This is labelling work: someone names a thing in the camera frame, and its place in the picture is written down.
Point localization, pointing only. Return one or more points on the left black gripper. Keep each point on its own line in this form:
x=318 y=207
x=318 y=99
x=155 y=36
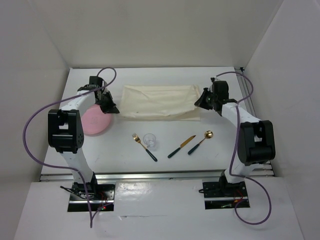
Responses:
x=110 y=108

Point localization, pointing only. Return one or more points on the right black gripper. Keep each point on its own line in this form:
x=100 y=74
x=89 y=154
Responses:
x=201 y=102

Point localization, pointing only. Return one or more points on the pink plastic plate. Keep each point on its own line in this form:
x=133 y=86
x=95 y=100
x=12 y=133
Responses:
x=94 y=121

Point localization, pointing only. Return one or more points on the cream cloth placemat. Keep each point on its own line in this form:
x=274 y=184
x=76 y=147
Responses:
x=160 y=103

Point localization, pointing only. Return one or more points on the gold spoon green handle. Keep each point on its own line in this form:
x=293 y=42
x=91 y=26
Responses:
x=207 y=135

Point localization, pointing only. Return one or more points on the gold fork green handle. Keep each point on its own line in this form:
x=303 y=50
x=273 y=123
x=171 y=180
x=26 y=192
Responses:
x=138 y=140

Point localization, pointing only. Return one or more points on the gold knife green handle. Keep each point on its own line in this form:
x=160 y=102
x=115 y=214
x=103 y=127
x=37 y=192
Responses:
x=181 y=146

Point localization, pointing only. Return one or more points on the clear plastic cup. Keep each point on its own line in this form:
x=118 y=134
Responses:
x=150 y=141

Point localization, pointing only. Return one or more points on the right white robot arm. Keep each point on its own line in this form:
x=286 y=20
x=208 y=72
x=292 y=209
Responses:
x=230 y=112

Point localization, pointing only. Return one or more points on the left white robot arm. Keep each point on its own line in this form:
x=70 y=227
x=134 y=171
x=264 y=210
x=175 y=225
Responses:
x=66 y=135

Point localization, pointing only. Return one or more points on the aluminium side rail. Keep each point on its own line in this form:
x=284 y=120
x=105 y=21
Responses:
x=246 y=85

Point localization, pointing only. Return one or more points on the aluminium front rail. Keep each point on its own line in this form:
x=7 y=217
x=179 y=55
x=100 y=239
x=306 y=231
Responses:
x=158 y=175

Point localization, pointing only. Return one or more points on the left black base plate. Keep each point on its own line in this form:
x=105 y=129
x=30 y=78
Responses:
x=102 y=200

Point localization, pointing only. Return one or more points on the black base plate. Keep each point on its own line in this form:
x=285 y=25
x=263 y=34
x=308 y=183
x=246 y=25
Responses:
x=220 y=195
x=102 y=200

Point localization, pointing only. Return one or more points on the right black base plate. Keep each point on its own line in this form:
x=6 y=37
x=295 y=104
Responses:
x=220 y=195

